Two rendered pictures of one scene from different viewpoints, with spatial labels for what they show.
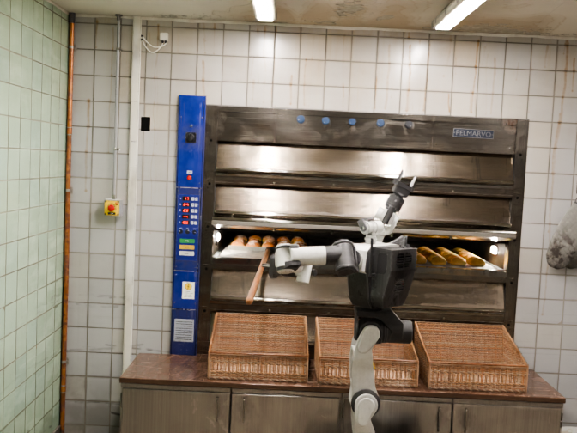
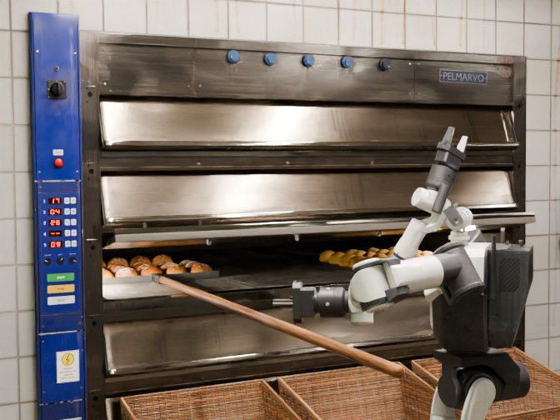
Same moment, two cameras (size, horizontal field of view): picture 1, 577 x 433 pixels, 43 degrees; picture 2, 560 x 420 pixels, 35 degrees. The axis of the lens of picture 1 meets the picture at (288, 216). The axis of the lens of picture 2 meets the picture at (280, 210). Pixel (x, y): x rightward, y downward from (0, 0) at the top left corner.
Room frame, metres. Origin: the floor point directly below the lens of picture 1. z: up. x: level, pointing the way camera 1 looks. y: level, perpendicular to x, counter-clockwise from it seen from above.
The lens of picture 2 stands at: (1.42, 1.26, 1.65)
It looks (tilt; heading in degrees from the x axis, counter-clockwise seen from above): 3 degrees down; 334
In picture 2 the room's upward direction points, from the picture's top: straight up
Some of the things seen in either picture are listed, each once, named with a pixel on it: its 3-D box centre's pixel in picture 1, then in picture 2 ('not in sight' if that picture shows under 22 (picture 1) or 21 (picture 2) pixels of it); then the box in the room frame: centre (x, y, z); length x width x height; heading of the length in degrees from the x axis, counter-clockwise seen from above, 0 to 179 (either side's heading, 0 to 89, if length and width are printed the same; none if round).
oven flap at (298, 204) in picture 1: (362, 205); (330, 192); (4.44, -0.45, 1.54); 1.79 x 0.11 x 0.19; 90
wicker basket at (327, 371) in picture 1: (363, 350); (373, 418); (4.17, -0.47, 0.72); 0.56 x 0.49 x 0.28; 91
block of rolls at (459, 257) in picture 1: (440, 254); (392, 258); (4.88, -1.03, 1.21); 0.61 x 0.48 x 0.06; 0
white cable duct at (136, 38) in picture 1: (131, 210); not in sight; (4.43, 0.95, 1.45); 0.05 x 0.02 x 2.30; 90
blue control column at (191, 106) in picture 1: (204, 253); (11, 299); (5.37, 0.61, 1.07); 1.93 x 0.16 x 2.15; 0
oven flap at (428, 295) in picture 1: (357, 290); (330, 325); (4.44, -0.45, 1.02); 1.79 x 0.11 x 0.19; 90
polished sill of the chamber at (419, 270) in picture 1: (358, 266); (327, 288); (4.47, -0.45, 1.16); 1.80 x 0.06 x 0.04; 90
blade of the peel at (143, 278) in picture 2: (270, 246); (142, 272); (5.05, 0.12, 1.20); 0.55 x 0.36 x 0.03; 89
